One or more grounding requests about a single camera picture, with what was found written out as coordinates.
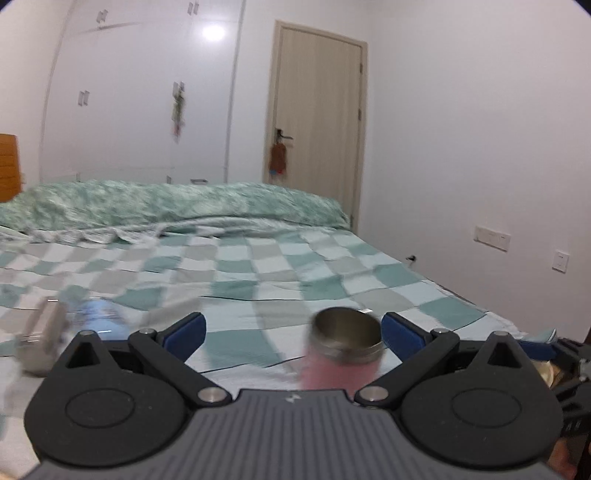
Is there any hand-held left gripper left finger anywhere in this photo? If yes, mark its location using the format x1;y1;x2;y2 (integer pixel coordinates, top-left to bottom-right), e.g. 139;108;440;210
52;312;233;409

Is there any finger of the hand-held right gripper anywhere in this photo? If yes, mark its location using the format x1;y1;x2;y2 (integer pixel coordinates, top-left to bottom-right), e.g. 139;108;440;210
518;339;563;362

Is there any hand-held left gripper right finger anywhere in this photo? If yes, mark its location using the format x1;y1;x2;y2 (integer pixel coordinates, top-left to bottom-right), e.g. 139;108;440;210
353;311;539;409

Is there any pink cup with steel rim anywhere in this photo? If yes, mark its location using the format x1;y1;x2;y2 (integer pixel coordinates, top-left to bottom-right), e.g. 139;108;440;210
300;306;385;394

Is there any gold shiny object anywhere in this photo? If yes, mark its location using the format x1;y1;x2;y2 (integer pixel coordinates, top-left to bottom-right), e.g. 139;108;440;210
536;360;566;389

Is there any bed with checked sheet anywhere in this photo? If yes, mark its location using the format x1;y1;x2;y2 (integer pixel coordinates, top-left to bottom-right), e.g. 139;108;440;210
0;220;529;474

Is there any clear plastic water bottle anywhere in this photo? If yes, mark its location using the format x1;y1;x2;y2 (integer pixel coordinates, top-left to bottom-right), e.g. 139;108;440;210
62;298;131;343

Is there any green patterned quilt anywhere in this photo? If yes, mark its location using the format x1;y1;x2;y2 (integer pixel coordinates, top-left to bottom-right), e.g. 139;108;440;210
0;180;350;243

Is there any grey metal box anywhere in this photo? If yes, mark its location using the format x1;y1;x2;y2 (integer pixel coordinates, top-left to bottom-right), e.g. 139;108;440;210
17;300;71;376

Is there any red hanging bag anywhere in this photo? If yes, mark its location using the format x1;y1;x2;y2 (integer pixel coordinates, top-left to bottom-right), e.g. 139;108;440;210
269;138;288;177

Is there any hanging green ornament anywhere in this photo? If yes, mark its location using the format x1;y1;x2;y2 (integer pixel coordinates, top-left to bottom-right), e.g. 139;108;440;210
171;82;186;139

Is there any beige wooden door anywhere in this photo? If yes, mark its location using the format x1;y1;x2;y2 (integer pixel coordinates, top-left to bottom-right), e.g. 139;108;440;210
262;19;369;232

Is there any orange wooden headboard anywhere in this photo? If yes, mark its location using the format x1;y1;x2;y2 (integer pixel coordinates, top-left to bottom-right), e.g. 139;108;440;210
0;133;25;204

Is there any white wardrobe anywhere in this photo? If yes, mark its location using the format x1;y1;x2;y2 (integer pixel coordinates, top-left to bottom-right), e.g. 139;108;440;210
39;0;246;185

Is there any white wall socket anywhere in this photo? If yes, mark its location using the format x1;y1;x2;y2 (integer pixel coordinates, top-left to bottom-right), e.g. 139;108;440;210
474;226;511;252

